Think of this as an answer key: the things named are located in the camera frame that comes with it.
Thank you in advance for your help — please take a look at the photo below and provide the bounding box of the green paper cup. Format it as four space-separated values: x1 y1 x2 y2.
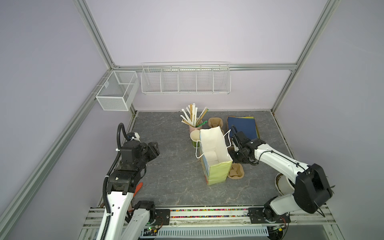
190 130 200 148

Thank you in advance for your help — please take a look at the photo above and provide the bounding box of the red handled tool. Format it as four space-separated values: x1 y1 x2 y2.
134 182 143 197

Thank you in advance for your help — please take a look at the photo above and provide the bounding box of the potted green plant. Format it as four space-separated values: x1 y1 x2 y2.
275 169 334 212

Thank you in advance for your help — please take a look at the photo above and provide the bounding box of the wide white wire basket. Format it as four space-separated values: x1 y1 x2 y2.
141 62 232 95

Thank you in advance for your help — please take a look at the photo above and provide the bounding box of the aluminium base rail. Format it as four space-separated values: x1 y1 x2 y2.
78 205 344 240

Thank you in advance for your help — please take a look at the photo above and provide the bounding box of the white wrapped straw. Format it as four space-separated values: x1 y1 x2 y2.
192 103 196 127

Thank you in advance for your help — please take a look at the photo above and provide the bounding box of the small white mesh basket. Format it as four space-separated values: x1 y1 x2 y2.
96 71 140 112

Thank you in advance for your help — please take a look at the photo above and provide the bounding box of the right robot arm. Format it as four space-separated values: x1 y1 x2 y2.
230 126 334 223

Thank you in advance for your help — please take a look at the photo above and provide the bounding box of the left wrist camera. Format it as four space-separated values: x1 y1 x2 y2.
127 132 140 142

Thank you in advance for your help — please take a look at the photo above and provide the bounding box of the cardboard tray with napkins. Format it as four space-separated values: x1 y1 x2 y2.
227 116 260 140

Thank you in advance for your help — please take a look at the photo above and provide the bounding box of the green paper gift bag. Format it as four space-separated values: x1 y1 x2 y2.
195 127 233 186

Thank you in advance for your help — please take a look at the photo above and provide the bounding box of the brown pulp cup carrier stack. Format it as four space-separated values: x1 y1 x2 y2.
208 117 224 133

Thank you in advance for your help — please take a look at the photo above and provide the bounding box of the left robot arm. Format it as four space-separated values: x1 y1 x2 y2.
97 123 160 240

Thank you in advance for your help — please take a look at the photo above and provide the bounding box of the pink metal straw bucket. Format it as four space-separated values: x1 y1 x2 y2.
189 120 203 133

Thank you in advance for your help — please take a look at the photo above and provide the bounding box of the single brown pulp cup carrier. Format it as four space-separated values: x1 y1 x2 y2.
228 163 245 180

